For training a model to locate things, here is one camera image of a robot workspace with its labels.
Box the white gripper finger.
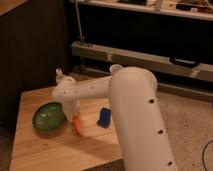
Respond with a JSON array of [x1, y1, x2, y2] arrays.
[[66, 115, 72, 122], [76, 112, 81, 119]]

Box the orange pepper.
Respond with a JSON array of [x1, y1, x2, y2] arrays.
[[72, 116, 83, 136]]

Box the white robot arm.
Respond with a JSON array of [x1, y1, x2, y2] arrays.
[[52, 64, 178, 171]]

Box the green plate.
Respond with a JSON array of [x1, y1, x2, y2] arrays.
[[32, 102, 67, 134]]

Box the blue sponge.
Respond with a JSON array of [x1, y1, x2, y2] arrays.
[[97, 108, 111, 128]]

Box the small clear bottle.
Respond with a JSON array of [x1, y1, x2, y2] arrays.
[[56, 68, 65, 84]]

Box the white plastic cup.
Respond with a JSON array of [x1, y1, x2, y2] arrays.
[[109, 64, 123, 74]]

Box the metal shelf rack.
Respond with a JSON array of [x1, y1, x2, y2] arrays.
[[70, 0, 213, 82]]

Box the black handle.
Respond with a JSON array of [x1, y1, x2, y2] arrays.
[[169, 58, 200, 68]]

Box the black cable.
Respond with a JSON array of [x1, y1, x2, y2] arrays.
[[201, 139, 213, 171]]

